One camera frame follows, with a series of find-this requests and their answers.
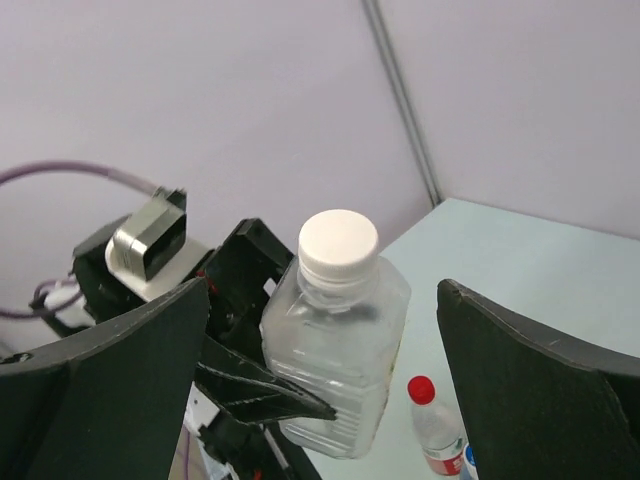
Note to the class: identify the red cap water bottle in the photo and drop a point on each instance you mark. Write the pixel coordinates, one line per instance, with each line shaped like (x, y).
(437, 427)

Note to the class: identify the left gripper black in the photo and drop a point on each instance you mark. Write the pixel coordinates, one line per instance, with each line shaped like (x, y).
(235, 402)

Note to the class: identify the blue label Pocari bottle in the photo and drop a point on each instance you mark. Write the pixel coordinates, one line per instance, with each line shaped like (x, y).
(468, 469)

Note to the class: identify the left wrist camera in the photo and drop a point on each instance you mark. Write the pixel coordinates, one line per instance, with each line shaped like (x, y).
(151, 253)

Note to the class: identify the square clear juice bottle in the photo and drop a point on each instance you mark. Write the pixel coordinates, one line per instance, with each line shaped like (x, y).
(339, 341)

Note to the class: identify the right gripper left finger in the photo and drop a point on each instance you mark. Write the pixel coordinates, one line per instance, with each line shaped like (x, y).
(108, 402)

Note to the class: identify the white bottle cap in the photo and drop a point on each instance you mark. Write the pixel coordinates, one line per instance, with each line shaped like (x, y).
(338, 245)

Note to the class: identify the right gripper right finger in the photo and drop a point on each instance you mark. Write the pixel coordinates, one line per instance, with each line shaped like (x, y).
(536, 402)

